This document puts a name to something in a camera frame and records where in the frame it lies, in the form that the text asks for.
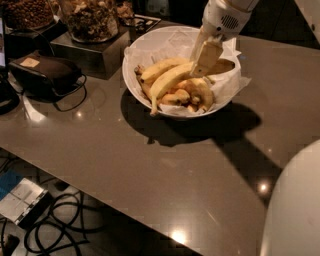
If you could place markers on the small orange banana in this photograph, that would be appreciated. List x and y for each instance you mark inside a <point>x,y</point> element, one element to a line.
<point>178,98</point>

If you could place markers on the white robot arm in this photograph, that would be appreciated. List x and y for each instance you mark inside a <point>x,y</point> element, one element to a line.
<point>292,224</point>

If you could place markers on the black monitor stand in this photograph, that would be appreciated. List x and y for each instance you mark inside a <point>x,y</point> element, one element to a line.
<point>9,99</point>

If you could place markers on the upper yellow banana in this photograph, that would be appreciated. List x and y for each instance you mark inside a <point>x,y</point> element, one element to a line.
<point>151,73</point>

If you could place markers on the steel pedestal block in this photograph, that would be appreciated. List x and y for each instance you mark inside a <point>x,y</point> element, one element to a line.
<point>99,60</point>

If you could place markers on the glass jar of brown balls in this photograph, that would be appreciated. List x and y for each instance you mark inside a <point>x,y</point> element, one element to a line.
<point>27,14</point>

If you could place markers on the left lower small banana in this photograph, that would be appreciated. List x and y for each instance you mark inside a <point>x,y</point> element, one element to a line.
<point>144,86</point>

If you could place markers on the large front yellow banana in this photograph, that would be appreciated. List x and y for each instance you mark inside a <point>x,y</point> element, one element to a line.
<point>167,84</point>

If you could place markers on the black VR headset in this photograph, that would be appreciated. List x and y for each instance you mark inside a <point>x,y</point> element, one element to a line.
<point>46,78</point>

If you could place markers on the grey box on floor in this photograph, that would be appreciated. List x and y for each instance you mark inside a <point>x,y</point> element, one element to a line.
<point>24,202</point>

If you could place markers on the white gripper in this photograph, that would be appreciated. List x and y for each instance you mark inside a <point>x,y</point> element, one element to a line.
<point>220,19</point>

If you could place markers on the white bowl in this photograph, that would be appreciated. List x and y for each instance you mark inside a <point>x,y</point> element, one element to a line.
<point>156,43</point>

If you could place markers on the small right banana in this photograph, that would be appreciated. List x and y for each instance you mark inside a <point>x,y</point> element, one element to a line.
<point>201,95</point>

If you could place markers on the glass jar of granola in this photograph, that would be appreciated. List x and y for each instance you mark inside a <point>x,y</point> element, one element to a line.
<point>90,21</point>

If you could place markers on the small middle banana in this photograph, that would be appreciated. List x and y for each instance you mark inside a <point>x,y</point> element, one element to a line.
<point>192,90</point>

